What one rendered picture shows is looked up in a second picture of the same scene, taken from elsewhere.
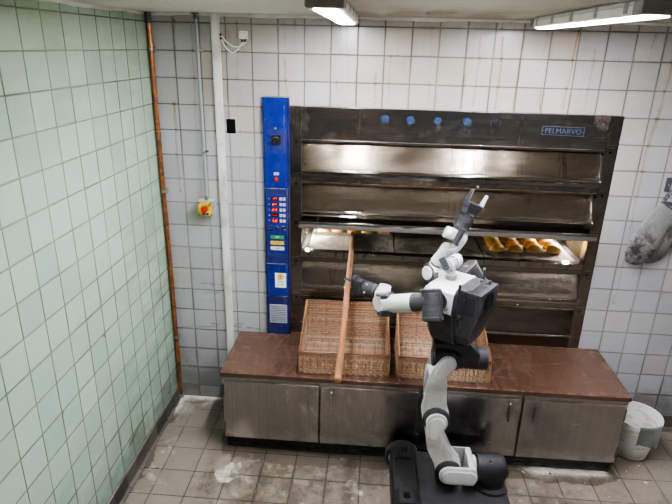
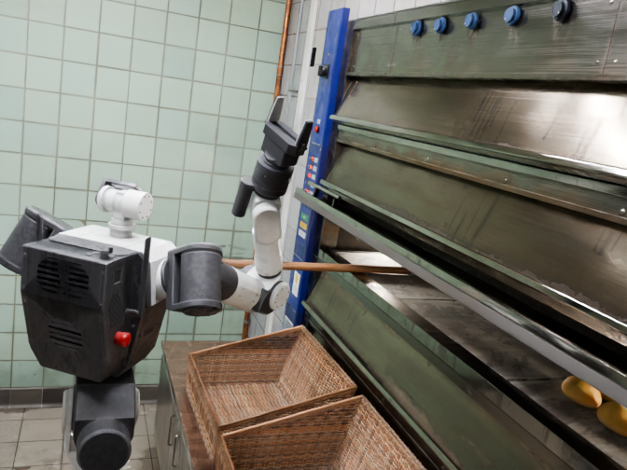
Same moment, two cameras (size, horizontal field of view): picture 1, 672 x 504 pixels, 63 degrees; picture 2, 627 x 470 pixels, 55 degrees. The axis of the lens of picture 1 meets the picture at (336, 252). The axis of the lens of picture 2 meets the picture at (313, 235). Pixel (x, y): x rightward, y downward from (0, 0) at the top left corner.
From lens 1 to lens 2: 313 cm
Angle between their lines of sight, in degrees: 62
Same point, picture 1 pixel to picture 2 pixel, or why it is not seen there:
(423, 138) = (452, 62)
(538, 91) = not seen: outside the picture
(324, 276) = (326, 299)
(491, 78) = not seen: outside the picture
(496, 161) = (549, 116)
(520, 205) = (578, 254)
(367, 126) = (401, 45)
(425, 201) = (431, 199)
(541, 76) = not seen: outside the picture
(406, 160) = (424, 107)
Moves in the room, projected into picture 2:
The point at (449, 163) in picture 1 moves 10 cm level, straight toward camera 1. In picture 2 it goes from (471, 117) to (436, 111)
